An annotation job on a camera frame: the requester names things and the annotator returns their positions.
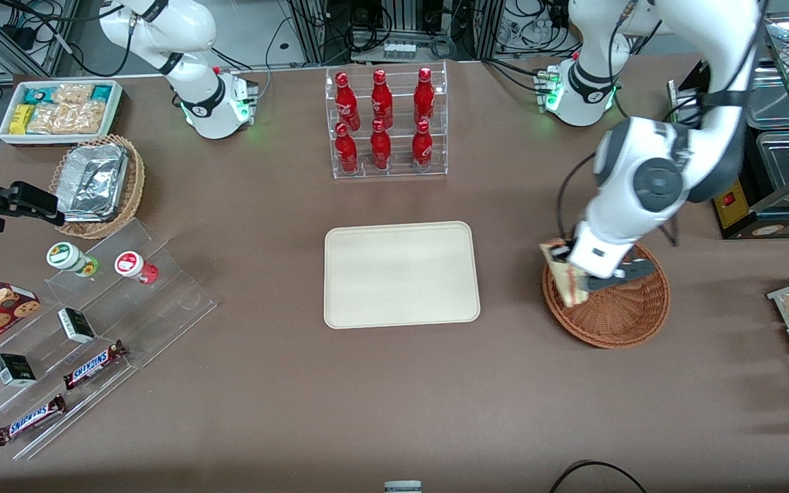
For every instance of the black food warmer cabinet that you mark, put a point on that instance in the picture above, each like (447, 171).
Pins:
(778, 226)

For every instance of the clear acrylic bottle rack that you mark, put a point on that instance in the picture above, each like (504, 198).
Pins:
(398, 168)

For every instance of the small black box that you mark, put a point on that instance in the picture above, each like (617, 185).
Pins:
(77, 326)
(14, 370)

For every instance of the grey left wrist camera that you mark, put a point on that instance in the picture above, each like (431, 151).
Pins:
(624, 275)

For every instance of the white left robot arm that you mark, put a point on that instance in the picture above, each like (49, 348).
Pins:
(655, 181)

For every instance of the brown round wicker basket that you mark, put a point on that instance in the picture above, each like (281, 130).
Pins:
(620, 318)

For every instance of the light tan wicker basket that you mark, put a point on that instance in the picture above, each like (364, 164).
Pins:
(135, 185)

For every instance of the steel food pan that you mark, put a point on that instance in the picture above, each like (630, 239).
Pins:
(771, 96)

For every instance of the white power strip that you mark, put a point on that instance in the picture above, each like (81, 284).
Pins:
(399, 51)

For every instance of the clear bag of biscuits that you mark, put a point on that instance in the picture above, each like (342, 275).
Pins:
(88, 118)
(72, 94)
(48, 118)

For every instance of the teal snack packet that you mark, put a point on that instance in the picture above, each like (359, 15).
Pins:
(40, 93)
(101, 92)

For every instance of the stack of foil trays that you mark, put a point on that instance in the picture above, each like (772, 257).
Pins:
(93, 181)

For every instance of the snickers chocolate bar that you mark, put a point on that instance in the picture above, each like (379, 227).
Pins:
(93, 365)
(30, 419)

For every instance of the cream plastic tray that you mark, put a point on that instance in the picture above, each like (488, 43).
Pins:
(401, 274)

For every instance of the green lid snack cup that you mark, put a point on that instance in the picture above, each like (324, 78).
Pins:
(66, 256)

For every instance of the clear acrylic step display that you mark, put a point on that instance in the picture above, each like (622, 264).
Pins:
(161, 301)

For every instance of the yellow snack packet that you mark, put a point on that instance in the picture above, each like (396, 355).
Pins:
(21, 120)

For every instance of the triangular sandwich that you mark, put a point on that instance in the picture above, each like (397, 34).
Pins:
(569, 287)

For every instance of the red lid snack cup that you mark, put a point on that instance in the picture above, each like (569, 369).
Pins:
(131, 264)

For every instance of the small grey device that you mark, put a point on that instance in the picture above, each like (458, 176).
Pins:
(403, 487)

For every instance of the white rectangular snack bin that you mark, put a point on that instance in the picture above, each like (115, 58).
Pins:
(5, 130)

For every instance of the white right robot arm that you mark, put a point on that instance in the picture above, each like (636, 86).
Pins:
(197, 103)

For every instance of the red soda bottle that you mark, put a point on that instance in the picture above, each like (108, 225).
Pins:
(380, 149)
(422, 149)
(424, 97)
(346, 103)
(381, 101)
(346, 152)

